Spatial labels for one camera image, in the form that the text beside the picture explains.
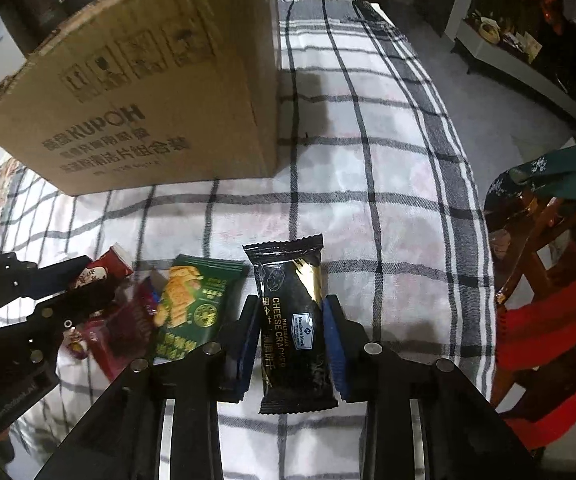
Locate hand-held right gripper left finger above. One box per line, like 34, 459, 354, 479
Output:
35, 295, 262, 480

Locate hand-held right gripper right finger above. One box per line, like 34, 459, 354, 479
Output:
322, 295, 541, 480

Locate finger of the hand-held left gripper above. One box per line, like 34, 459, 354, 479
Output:
0, 252, 93, 322
0, 282, 124, 363

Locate red and white snack packet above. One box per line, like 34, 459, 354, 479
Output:
75, 245, 133, 291

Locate red snack packet blue edge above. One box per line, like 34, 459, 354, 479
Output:
75, 272, 162, 381

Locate black cracker packet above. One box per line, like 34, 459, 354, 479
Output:
243, 233, 339, 415

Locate brown cardboard box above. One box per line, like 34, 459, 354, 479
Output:
0, 0, 283, 196

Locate green cracker packet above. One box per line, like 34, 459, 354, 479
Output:
153, 255, 251, 363

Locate brown wooden chair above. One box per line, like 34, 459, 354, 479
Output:
483, 195, 576, 411

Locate red seat cushion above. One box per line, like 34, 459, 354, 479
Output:
495, 260, 576, 452

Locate dark green patterned cloth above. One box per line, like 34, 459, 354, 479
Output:
485, 140, 576, 211

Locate white low cabinet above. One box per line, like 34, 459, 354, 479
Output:
450, 17, 576, 121

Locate round woven basket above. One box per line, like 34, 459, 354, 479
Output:
478, 17, 502, 44

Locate pale upright card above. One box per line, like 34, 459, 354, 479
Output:
520, 32, 544, 63

